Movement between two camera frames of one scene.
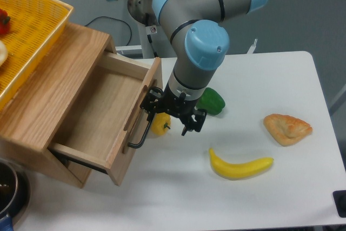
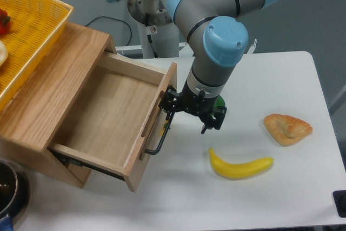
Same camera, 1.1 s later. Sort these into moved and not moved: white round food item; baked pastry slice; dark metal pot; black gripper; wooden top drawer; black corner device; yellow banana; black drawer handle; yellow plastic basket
Moved: wooden top drawer; black drawer handle; black gripper
Not moved: black corner device; yellow plastic basket; white round food item; yellow banana; baked pastry slice; dark metal pot
